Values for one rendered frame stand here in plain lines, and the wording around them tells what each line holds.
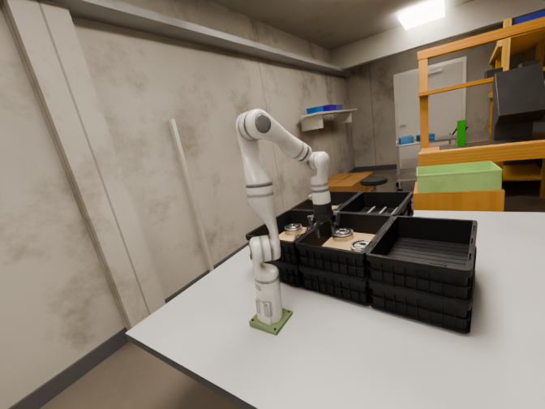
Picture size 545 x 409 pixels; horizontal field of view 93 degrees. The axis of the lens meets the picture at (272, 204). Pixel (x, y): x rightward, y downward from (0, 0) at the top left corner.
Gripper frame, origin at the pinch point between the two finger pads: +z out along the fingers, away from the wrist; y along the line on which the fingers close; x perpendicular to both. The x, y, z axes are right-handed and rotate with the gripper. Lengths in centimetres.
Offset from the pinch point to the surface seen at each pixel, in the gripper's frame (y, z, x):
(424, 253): 36.2, 11.0, -9.8
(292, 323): -19.7, 23.8, -22.7
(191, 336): -59, 24, -22
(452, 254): 44.4, 10.8, -13.6
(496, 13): 361, -158, 372
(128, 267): -140, 34, 72
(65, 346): -177, 68, 37
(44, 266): -173, 12, 44
